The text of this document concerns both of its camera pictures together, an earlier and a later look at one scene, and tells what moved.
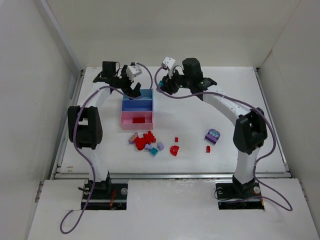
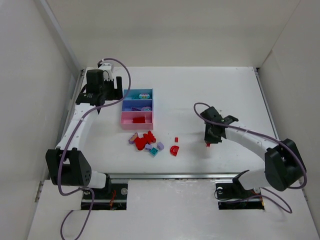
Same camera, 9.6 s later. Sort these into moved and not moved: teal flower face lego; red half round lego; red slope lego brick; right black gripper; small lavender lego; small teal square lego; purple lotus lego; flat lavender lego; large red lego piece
Moved: purple lotus lego; right black gripper; teal flower face lego
Not moved: small lavender lego; flat lavender lego; red half round lego; large red lego piece; red slope lego brick; small teal square lego
